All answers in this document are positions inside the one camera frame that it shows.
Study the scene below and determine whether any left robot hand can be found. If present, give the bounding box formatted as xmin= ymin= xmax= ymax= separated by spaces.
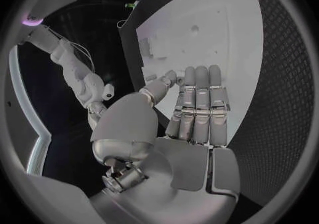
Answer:
xmin=89 ymin=64 xmax=241 ymax=224

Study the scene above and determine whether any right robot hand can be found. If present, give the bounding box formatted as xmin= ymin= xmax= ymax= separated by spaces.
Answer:
xmin=86 ymin=102 xmax=108 ymax=130

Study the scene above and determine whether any white cable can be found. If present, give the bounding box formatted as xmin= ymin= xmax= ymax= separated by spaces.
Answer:
xmin=48 ymin=27 xmax=96 ymax=73

